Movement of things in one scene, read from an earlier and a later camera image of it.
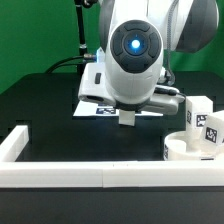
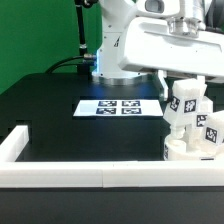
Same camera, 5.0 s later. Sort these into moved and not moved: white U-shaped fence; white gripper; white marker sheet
Moved: white gripper
Not moved: white U-shaped fence; white marker sheet
